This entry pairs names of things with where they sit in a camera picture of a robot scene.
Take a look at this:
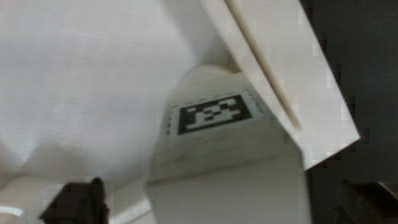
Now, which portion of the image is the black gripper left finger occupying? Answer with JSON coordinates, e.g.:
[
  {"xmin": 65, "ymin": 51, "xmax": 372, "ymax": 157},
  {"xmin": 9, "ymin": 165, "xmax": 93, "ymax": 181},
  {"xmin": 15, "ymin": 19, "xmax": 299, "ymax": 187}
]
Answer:
[{"xmin": 40, "ymin": 178, "xmax": 111, "ymax": 224}]

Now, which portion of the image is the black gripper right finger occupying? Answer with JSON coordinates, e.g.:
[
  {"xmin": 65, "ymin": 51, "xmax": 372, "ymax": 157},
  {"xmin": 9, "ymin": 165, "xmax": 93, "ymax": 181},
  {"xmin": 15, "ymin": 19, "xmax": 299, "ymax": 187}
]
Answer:
[{"xmin": 336, "ymin": 181, "xmax": 398, "ymax": 224}]

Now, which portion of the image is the white table leg with tag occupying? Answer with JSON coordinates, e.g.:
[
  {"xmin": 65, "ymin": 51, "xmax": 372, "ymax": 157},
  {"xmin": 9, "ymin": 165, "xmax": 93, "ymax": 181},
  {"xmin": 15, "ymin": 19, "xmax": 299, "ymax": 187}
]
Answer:
[{"xmin": 146, "ymin": 65, "xmax": 313, "ymax": 224}]

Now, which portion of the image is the white square tabletop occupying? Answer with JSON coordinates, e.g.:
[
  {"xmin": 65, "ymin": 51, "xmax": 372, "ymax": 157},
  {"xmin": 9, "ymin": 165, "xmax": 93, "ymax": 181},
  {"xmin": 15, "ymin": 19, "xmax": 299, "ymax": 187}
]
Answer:
[{"xmin": 0, "ymin": 0, "xmax": 359, "ymax": 224}]

